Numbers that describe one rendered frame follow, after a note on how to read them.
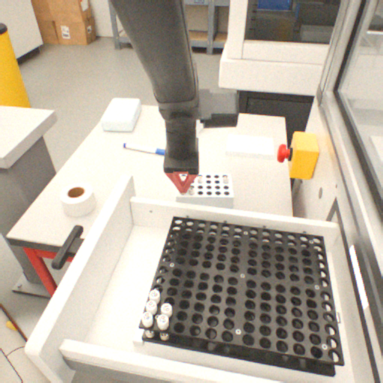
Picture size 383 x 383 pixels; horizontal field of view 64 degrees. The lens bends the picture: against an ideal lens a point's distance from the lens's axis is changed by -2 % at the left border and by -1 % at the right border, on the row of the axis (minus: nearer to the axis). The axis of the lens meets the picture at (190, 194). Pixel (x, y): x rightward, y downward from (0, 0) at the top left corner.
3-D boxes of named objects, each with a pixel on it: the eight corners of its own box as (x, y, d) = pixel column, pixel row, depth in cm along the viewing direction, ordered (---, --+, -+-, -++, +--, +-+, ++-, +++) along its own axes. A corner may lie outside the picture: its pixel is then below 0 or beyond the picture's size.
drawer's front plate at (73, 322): (54, 387, 37) (21, 350, 30) (131, 218, 59) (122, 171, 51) (68, 390, 37) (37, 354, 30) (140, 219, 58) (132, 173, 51)
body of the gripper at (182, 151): (198, 144, 65) (198, 112, 60) (198, 175, 57) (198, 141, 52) (167, 144, 65) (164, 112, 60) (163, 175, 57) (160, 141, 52)
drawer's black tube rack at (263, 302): (143, 348, 39) (138, 325, 35) (174, 242, 52) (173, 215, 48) (326, 384, 36) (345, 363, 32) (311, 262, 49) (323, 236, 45)
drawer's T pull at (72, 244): (52, 271, 40) (48, 264, 39) (77, 229, 46) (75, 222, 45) (78, 275, 40) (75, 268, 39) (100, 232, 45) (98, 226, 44)
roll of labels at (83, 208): (57, 209, 69) (51, 196, 66) (81, 191, 73) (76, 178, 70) (79, 221, 66) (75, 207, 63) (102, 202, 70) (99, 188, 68)
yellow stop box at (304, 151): (285, 178, 64) (293, 149, 59) (284, 158, 69) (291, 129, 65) (310, 181, 63) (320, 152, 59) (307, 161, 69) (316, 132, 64)
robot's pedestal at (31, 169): (13, 291, 137) (-91, 148, 87) (47, 240, 159) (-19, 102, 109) (74, 303, 133) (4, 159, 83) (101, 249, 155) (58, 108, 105)
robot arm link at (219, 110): (167, 62, 46) (169, 118, 45) (244, 59, 46) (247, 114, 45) (169, 94, 58) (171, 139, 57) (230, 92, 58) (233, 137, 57)
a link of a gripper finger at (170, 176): (199, 177, 70) (199, 142, 63) (199, 200, 64) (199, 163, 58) (168, 177, 70) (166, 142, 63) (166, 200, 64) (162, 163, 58)
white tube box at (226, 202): (176, 209, 69) (175, 197, 66) (177, 185, 75) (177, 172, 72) (232, 209, 68) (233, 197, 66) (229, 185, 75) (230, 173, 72)
